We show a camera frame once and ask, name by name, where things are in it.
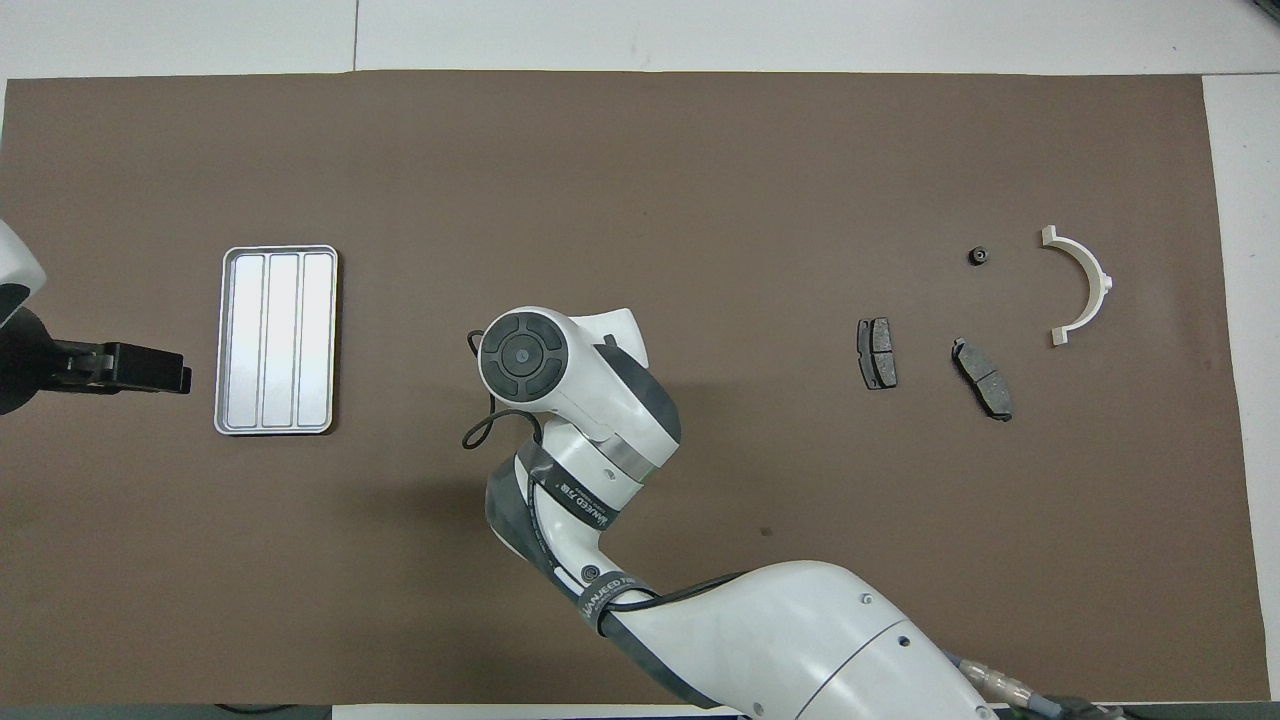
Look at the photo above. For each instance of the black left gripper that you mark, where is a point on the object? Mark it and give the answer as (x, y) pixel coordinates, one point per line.
(25, 365)

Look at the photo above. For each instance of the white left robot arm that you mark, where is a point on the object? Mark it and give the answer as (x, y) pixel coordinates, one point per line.
(15, 270)

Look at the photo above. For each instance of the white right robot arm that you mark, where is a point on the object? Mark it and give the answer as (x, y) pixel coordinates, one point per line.
(800, 640)

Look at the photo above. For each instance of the silver metal tray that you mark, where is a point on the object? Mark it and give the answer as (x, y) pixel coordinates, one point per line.
(275, 340)

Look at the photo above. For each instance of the brown table mat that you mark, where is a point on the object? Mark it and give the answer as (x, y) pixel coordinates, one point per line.
(700, 180)

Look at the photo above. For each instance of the rectangular dark grey brake pad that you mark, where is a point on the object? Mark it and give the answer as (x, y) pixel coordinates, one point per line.
(877, 353)

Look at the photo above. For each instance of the slanted dark grey brake pad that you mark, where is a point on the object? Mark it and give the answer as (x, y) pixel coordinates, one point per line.
(982, 379)

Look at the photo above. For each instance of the white curved plastic bracket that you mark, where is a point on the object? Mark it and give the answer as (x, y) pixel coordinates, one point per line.
(1100, 285)

